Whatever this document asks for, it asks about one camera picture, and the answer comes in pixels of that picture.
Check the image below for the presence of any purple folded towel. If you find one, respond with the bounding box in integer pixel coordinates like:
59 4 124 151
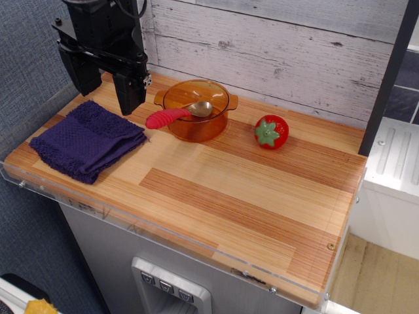
29 100 148 184

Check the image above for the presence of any red handled metal spoon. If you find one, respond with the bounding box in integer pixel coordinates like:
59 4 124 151
145 101 213 130

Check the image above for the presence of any silver dispenser panel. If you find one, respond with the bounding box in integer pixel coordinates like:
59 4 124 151
131 257 213 313

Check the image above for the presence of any yellow object at corner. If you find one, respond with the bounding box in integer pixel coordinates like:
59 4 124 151
24 299 58 314

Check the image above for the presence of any grey toy fridge cabinet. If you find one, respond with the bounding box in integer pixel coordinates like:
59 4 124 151
58 202 304 314

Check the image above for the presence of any white toy sink unit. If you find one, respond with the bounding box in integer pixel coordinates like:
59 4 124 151
348 118 418 258

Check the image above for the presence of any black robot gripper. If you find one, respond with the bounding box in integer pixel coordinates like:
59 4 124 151
52 1 148 116

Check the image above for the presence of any red toy strawberry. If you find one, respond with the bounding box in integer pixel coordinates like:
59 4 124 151
254 114 289 150

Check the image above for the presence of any dark vertical post right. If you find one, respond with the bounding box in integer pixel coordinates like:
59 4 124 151
358 0 418 156

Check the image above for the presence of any amber glass pot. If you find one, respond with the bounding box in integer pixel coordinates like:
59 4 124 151
146 79 238 142

